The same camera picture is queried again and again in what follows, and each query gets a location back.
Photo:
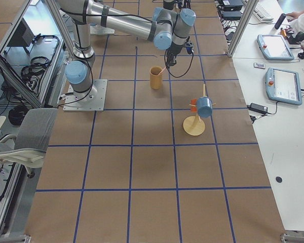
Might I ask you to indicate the teach pendant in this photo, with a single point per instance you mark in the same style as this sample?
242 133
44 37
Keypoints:
283 86
274 47

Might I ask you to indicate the aluminium frame post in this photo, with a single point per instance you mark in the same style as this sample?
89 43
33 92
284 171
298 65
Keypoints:
248 11

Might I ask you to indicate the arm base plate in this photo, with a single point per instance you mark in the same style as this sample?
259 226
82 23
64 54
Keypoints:
94 101

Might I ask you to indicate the black power adapter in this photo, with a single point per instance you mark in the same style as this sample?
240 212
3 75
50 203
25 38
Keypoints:
257 108

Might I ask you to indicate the teach pendant near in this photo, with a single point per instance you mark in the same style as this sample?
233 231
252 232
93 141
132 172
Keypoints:
283 86

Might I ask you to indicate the grey office chair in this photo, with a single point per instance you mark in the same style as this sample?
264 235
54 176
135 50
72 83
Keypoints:
28 148

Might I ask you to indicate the white keyboard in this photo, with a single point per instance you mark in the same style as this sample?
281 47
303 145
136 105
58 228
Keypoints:
261 14

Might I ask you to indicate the bamboo cylinder holder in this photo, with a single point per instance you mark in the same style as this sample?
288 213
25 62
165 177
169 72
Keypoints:
155 77

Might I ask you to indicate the orange mug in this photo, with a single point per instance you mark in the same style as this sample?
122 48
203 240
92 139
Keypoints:
193 105

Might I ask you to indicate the teach pendant far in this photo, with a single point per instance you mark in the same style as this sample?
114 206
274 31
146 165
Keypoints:
274 47

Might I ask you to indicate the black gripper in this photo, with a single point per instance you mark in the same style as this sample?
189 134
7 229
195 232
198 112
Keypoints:
174 51

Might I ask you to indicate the blue mug on tree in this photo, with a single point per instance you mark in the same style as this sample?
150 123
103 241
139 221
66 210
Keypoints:
204 107

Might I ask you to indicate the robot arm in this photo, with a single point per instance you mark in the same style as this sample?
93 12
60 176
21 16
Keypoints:
167 29

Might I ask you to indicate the wooden mug tree stand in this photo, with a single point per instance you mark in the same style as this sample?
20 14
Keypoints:
194 125

